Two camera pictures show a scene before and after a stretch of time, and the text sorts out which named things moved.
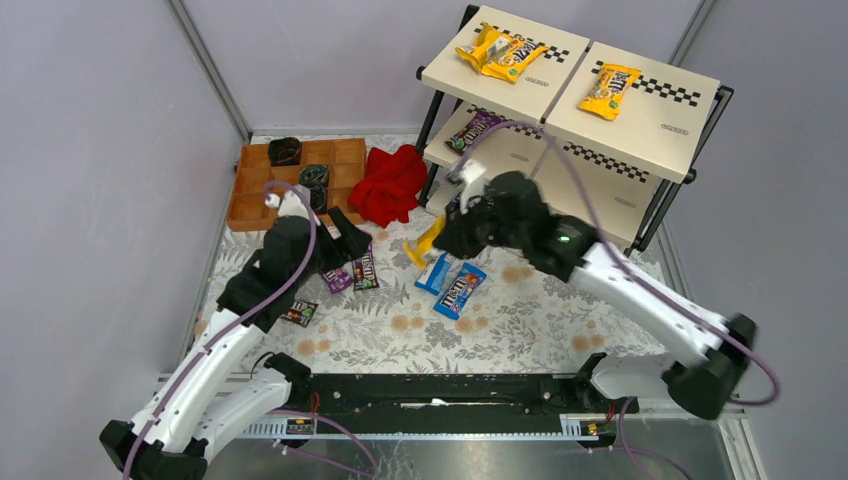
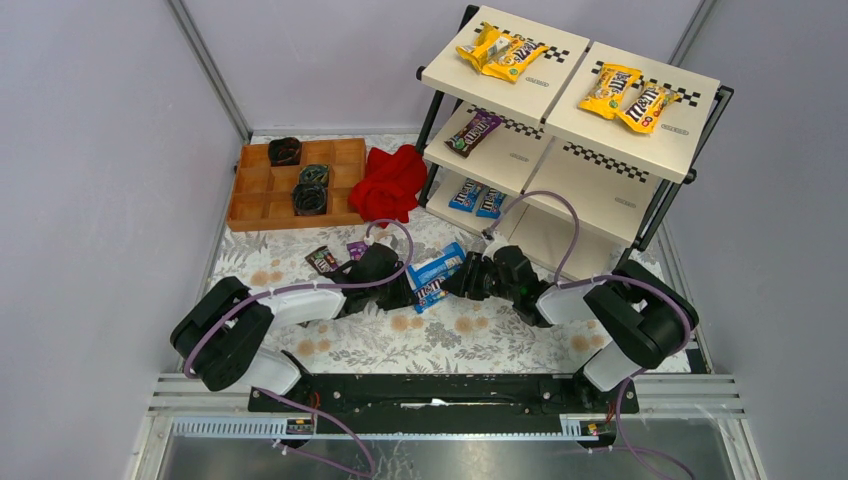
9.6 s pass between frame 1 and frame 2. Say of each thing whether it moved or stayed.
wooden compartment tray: stayed
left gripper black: moved
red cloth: stayed
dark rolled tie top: stayed
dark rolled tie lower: stayed
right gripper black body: moved
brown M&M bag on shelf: stayed
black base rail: stayed
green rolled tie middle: stayed
